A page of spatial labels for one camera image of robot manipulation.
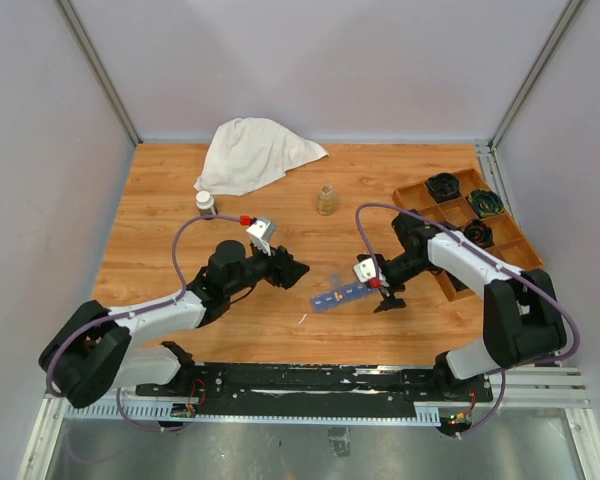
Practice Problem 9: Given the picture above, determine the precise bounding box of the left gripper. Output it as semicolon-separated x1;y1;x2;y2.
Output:
227;239;310;297

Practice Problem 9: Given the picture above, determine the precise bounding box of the blue weekly pill organizer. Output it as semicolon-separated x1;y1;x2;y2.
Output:
310;273;373;313

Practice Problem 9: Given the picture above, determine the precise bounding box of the white cap pill bottle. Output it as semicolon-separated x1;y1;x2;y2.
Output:
195;190;218;219

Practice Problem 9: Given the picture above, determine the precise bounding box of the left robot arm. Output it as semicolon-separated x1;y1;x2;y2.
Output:
38;240;310;408

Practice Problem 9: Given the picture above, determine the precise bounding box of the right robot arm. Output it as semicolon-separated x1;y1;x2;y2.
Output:
362;212;567;400

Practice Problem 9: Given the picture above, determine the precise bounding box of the clear glass pill bottle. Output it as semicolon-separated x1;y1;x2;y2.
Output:
316;184;337;216

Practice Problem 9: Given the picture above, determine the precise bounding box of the white cloth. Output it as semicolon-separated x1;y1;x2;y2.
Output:
194;117;328;196

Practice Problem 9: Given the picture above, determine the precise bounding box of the wooden compartment tray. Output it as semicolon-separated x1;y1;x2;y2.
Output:
392;167;545;303

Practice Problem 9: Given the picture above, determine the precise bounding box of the black cup far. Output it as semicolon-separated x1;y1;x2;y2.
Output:
425;172;460;203

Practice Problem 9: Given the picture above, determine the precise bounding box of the green black cup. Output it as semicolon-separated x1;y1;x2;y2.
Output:
467;189;505;219

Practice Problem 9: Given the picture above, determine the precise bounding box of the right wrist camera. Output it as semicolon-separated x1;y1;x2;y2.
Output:
353;255;386;288

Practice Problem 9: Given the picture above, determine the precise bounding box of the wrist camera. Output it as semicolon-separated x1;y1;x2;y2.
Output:
353;255;386;288
246;217;276;256

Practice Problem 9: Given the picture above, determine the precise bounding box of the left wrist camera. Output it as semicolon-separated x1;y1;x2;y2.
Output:
246;217;276;256

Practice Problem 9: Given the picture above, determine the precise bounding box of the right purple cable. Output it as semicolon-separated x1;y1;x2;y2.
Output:
354;202;580;374

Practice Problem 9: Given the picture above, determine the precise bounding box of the purple cable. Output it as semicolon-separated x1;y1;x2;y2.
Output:
44;213;254;399
354;202;580;374

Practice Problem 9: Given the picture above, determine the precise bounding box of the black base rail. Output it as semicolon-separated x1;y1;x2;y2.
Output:
64;357;501;429

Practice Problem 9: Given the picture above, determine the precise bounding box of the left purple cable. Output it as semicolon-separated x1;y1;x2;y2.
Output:
44;213;254;399

